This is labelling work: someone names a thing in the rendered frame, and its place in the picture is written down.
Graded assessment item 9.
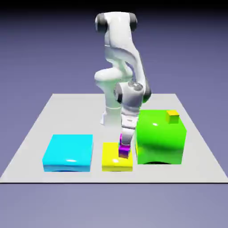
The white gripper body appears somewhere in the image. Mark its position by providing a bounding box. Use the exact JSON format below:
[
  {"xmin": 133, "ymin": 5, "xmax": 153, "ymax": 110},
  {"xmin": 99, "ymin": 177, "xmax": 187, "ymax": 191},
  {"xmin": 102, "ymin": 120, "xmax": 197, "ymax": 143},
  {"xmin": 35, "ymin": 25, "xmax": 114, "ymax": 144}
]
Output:
[{"xmin": 121, "ymin": 127, "xmax": 134, "ymax": 146}]

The small purple cube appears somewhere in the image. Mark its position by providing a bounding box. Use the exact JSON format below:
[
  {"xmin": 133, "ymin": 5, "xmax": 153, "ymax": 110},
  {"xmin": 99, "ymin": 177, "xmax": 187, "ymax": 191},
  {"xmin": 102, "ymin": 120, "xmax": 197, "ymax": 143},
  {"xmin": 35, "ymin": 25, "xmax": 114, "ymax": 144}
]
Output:
[{"xmin": 118, "ymin": 133, "xmax": 131, "ymax": 159}]

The small yellow cube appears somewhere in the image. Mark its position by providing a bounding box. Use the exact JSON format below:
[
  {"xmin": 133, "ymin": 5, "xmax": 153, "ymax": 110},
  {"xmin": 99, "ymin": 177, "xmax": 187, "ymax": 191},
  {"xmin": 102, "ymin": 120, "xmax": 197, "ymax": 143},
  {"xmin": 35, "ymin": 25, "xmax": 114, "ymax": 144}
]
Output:
[{"xmin": 166, "ymin": 110, "xmax": 180, "ymax": 124}]

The large yellow box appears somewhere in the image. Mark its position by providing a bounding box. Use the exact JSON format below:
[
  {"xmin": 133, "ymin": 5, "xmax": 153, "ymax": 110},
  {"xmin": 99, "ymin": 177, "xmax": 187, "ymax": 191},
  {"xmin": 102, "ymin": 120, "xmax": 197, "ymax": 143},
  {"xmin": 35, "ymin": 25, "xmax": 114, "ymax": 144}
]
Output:
[{"xmin": 101, "ymin": 142, "xmax": 134, "ymax": 172}]

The large green box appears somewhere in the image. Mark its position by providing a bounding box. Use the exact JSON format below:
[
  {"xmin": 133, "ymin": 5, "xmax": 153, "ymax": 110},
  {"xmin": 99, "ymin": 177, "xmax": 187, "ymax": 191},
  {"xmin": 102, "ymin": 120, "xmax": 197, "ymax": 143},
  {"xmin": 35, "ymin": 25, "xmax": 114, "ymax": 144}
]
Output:
[{"xmin": 134, "ymin": 110, "xmax": 187, "ymax": 165}]

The large cyan box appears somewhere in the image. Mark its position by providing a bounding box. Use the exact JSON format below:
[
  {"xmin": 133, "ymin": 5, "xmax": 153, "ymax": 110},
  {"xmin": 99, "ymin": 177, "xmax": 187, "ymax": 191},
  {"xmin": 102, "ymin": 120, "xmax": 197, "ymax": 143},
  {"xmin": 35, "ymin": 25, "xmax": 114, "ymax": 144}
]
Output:
[{"xmin": 42, "ymin": 134, "xmax": 94, "ymax": 173}]

